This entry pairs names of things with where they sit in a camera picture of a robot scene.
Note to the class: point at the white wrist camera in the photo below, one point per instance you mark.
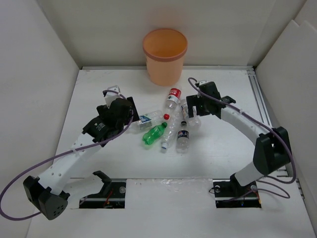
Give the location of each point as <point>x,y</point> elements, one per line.
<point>110,94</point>
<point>200,83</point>

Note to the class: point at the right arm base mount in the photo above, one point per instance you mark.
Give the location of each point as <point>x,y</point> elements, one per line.
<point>228,193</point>

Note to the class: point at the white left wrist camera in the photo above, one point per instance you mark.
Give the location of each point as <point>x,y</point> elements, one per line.
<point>110,94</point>

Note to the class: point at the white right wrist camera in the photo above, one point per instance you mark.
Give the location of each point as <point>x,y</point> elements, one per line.
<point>200,83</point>

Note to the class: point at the green plastic bottle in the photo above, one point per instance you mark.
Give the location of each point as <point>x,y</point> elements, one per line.
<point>154,133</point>

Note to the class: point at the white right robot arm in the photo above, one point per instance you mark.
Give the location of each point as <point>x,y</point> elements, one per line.
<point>272,145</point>

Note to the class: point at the aluminium frame rail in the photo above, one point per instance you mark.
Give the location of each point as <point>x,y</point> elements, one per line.
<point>240,82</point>

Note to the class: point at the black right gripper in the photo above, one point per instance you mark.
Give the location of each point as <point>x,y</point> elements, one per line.
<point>194,100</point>

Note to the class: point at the pepsi label clear bottle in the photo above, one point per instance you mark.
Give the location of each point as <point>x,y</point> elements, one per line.
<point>183,141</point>

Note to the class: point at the blue white label bottle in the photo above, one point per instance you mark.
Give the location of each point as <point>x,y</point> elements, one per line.
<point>146,122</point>

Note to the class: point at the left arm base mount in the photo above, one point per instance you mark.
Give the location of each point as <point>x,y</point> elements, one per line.
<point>110,194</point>

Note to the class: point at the clear crushed blue-cap bottle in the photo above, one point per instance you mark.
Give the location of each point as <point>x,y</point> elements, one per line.
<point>171,131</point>

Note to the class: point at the red label clear bottle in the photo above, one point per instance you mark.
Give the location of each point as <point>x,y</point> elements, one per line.
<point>172,100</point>

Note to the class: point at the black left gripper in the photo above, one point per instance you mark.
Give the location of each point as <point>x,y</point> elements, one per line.
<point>103,109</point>

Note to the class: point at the white label clear bottle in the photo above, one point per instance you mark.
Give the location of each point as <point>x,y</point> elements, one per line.
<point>194,123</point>

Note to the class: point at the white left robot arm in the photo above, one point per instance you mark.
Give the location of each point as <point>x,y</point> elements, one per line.
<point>49,191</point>

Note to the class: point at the orange plastic bin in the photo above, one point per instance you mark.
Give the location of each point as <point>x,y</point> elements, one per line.
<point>165,51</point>

